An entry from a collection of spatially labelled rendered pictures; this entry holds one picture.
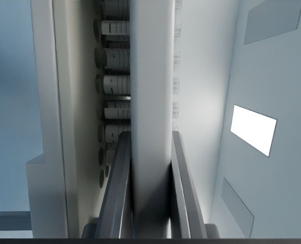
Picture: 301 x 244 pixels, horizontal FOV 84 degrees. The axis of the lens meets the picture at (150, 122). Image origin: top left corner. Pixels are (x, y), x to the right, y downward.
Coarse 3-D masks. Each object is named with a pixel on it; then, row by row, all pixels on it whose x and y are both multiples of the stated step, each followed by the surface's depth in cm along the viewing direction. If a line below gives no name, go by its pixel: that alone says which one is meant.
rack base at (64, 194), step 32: (32, 0) 7; (64, 0) 7; (64, 32) 7; (64, 64) 7; (64, 96) 7; (96, 96) 11; (64, 128) 8; (96, 128) 11; (32, 160) 8; (64, 160) 8; (96, 160) 11; (32, 192) 8; (64, 192) 8; (96, 192) 11; (32, 224) 8; (64, 224) 8
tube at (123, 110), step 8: (104, 104) 11; (112, 104) 11; (120, 104) 11; (128, 104) 11; (176, 104) 12; (104, 112) 11; (112, 112) 11; (120, 112) 11; (128, 112) 11; (176, 112) 11
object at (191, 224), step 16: (176, 144) 9; (176, 160) 8; (176, 176) 7; (192, 176) 8; (176, 192) 7; (192, 192) 7; (176, 208) 7; (192, 208) 6; (176, 224) 7; (192, 224) 6; (208, 224) 6
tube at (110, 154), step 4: (100, 148) 12; (104, 148) 12; (108, 148) 12; (112, 148) 12; (100, 152) 12; (104, 152) 12; (108, 152) 12; (112, 152) 12; (100, 156) 12; (104, 156) 12; (108, 156) 12; (112, 156) 12; (100, 160) 12; (104, 160) 12; (108, 160) 12; (112, 160) 12; (100, 164) 12; (104, 164) 12; (108, 164) 12
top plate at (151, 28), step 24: (144, 0) 7; (168, 0) 7; (144, 24) 7; (168, 24) 7; (144, 48) 7; (168, 48) 7; (144, 72) 7; (168, 72) 7; (144, 96) 7; (168, 96) 8; (144, 120) 8; (168, 120) 8; (144, 144) 8; (168, 144) 8; (144, 168) 8; (168, 168) 8; (144, 192) 8; (168, 192) 8; (144, 216) 8; (168, 216) 8
